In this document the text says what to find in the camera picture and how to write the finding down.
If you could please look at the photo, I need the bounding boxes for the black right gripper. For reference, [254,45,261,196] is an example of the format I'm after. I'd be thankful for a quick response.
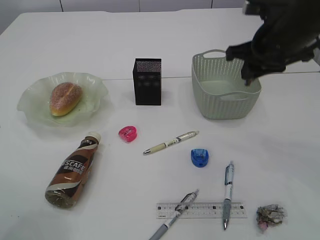
[225,23,320,86]

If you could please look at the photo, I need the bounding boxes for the blue pencil sharpener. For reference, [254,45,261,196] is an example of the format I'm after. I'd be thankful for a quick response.
[190,148,209,168]

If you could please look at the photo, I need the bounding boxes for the pink pencil sharpener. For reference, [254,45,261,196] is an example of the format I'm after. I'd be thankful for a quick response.
[118,125,138,143]

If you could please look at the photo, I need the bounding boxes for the paper piece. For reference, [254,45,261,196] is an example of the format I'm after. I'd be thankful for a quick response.
[256,204,287,232]

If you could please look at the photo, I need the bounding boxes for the sugared bread roll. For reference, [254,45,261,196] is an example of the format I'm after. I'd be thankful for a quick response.
[49,82,83,117]

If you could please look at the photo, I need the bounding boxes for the brown Nescafe coffee bottle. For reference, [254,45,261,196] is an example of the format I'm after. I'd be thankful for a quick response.
[44,131,101,209]

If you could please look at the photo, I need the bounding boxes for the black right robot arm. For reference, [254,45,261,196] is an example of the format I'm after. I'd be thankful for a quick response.
[226,0,320,86]

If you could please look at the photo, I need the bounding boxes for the pale green plastic basket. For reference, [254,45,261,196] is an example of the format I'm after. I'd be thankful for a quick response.
[191,49,262,120]

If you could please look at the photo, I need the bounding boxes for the beige retractable pen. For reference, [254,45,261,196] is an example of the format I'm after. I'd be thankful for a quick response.
[142,131,200,156]

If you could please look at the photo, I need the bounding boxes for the blue white gel pen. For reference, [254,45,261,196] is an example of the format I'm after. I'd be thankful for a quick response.
[222,161,235,231]

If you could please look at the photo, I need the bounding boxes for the black mesh pen holder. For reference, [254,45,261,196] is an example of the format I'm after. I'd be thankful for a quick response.
[132,58,162,106]

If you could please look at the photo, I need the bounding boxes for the grey clear gel pen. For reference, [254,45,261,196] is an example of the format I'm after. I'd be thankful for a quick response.
[149,189,199,240]

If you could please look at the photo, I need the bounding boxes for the translucent green wavy plate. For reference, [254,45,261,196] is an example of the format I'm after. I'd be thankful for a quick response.
[17,72,108,127]

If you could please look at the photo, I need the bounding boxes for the clear plastic ruler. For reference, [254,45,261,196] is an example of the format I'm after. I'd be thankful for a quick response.
[155,202,247,219]

